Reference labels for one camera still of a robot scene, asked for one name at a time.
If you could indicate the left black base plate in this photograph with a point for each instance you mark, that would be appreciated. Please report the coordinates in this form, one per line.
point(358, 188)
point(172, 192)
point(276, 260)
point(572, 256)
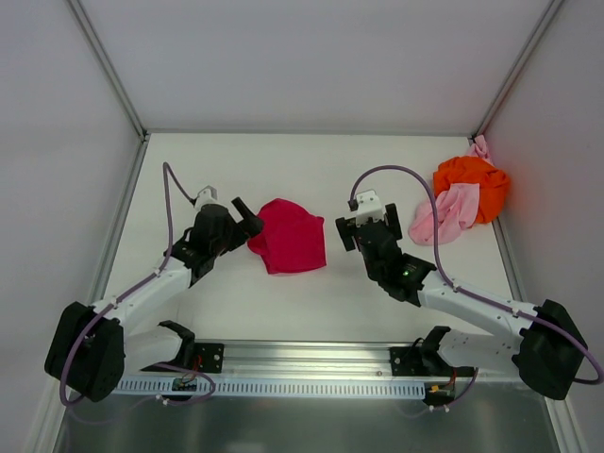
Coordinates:
point(200, 357)

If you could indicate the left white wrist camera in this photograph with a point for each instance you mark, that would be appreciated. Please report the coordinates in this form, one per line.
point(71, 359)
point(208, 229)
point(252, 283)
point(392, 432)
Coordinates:
point(207, 196)

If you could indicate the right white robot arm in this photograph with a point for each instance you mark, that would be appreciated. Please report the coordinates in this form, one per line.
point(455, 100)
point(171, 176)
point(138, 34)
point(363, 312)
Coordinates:
point(541, 344)

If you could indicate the slotted cable duct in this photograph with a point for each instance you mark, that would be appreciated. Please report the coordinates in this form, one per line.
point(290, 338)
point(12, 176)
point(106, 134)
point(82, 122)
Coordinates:
point(273, 387)

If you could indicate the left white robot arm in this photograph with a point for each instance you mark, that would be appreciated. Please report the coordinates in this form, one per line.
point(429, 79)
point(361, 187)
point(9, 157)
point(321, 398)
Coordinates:
point(94, 346)

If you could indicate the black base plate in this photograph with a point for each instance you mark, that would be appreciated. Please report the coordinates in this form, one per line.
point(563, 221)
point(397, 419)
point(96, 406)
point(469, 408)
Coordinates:
point(416, 361)
point(200, 357)

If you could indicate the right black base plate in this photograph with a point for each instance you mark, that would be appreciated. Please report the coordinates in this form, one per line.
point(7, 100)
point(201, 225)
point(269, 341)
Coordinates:
point(416, 361)

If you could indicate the left aluminium frame post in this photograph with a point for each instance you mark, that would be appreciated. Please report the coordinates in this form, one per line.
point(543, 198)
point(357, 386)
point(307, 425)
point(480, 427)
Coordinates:
point(101, 56)

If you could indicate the aluminium mounting rail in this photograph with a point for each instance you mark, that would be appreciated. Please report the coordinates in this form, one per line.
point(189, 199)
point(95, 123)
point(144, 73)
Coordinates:
point(370, 360)

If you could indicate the right aluminium frame post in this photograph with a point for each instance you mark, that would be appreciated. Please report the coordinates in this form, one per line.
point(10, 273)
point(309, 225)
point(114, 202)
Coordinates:
point(545, 21)

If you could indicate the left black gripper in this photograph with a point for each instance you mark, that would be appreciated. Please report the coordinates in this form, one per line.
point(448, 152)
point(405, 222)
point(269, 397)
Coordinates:
point(238, 230)

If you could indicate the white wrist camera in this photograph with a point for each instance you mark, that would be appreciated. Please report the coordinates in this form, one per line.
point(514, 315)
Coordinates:
point(367, 208)
point(207, 196)

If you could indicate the pink t shirt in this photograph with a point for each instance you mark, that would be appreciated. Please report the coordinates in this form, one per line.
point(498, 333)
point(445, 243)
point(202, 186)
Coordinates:
point(456, 185)

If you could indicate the magenta t shirt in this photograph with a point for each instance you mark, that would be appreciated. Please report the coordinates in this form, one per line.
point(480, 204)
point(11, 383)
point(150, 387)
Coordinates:
point(292, 240)

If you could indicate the orange t shirt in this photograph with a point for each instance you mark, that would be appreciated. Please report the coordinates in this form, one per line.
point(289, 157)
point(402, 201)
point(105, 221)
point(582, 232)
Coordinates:
point(493, 183)

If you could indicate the aluminium frame post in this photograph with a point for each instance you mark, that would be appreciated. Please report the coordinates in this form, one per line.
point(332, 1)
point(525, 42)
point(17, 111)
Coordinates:
point(101, 56)
point(545, 21)

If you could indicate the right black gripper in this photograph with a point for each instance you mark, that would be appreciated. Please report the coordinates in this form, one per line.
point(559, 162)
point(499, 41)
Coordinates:
point(368, 227)

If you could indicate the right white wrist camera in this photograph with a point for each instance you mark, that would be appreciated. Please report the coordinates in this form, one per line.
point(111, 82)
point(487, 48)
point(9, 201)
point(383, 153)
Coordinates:
point(367, 208)

